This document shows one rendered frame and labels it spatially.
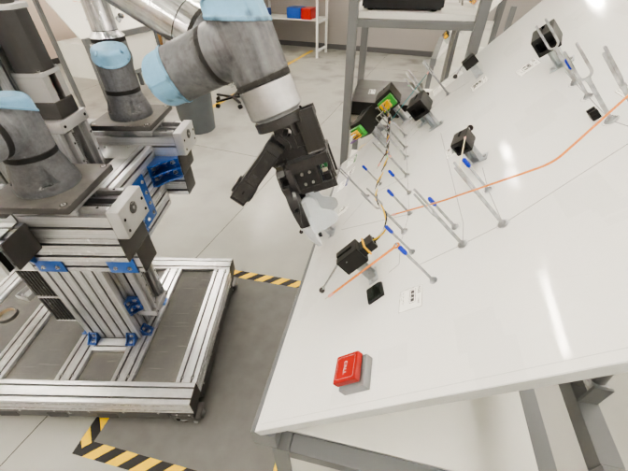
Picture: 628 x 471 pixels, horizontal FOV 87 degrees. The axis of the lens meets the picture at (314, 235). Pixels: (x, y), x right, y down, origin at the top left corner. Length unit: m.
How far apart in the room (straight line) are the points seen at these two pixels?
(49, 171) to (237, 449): 1.28
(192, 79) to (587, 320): 0.55
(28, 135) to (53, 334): 1.28
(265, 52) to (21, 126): 0.68
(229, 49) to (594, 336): 0.52
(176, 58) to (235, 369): 1.58
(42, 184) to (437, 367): 0.96
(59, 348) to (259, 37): 1.80
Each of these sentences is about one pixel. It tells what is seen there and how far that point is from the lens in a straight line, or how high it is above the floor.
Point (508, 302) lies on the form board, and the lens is 0.52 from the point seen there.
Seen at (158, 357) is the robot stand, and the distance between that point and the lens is 1.77.
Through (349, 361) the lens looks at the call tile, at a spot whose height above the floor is 1.10.
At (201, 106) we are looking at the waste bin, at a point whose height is 0.33.
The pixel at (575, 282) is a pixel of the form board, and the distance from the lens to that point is 0.51.
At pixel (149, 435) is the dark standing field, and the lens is 1.86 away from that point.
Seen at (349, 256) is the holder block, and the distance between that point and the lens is 0.69.
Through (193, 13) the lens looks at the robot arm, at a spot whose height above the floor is 1.55.
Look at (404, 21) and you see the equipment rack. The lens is 1.46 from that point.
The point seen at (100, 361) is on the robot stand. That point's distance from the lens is 1.88.
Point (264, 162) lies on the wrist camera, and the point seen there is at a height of 1.40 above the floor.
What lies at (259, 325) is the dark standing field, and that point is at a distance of 1.98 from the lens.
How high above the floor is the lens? 1.62
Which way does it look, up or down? 41 degrees down
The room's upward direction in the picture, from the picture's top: straight up
